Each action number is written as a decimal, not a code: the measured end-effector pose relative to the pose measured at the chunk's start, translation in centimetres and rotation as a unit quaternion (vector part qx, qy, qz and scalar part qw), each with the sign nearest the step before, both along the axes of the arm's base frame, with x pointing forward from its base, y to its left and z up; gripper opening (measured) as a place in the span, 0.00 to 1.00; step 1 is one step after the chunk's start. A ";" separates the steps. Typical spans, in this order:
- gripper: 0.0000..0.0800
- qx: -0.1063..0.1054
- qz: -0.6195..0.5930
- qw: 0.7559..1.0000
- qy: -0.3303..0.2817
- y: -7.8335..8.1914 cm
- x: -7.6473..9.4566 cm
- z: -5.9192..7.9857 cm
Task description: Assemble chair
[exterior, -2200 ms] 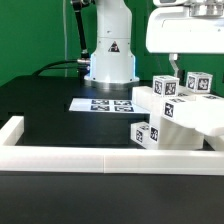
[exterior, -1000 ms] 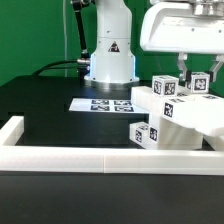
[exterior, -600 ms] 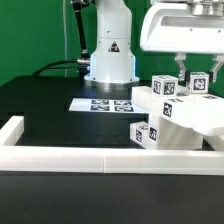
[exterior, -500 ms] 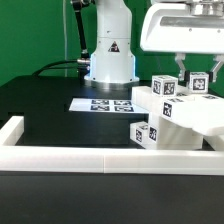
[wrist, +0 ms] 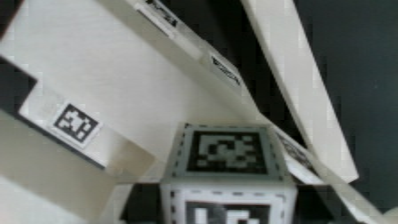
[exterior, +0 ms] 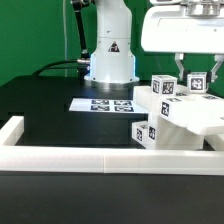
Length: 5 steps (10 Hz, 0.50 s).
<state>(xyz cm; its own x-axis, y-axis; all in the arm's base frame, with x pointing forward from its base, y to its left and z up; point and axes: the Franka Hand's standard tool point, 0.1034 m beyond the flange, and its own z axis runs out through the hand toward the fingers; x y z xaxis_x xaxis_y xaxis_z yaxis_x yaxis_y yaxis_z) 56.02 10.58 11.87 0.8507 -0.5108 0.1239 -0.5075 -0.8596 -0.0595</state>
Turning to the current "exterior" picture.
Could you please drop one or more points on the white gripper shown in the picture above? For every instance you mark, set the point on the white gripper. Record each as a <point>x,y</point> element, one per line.
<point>185,26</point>

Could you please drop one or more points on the white chair back piece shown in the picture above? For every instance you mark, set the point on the white chair back piece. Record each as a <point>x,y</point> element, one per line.
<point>202,114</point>

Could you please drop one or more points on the white chair seat piece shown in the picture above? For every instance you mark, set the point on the white chair seat piece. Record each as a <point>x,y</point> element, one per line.
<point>164,135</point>

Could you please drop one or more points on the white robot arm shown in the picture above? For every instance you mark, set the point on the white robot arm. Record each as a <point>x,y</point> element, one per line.
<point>112,64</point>

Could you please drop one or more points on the white marker sheet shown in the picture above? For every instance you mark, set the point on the white marker sheet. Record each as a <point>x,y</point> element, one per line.
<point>106,106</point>

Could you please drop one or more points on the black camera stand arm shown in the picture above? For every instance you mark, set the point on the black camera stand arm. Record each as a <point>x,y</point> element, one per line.
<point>78,5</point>

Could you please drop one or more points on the white U-shaped fence frame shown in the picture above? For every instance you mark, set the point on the white U-shaped fence frame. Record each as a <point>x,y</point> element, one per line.
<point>90,160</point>

